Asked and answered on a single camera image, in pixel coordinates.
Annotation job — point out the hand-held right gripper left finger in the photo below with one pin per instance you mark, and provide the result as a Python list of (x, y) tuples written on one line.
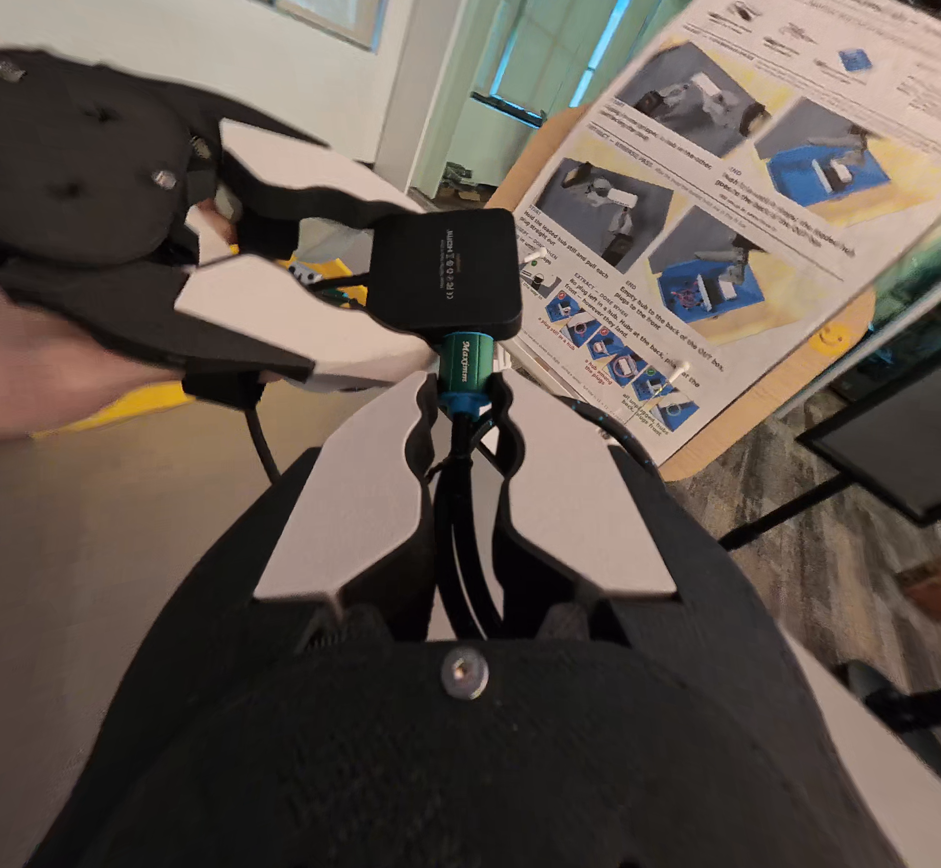
[(346, 516)]

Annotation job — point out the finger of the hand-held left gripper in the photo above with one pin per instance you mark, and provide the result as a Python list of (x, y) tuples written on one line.
[(294, 317), (316, 170)]

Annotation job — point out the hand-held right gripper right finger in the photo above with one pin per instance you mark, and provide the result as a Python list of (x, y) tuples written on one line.
[(588, 516)]

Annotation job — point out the black square adapter hub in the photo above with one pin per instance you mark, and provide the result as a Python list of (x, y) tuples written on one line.
[(449, 273)]

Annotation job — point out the yellow plastic bin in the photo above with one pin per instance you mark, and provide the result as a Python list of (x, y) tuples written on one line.
[(133, 405)]

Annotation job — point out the person's left hand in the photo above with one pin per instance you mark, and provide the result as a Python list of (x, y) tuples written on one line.
[(59, 369)]

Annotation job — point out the black monitor on stand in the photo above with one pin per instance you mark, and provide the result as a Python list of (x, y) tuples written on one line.
[(882, 442)]

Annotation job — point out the yellow smiley sticker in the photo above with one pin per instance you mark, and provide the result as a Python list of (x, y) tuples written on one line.
[(834, 335)]

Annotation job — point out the printed instruction sheet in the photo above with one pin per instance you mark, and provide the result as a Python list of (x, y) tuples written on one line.
[(735, 207)]

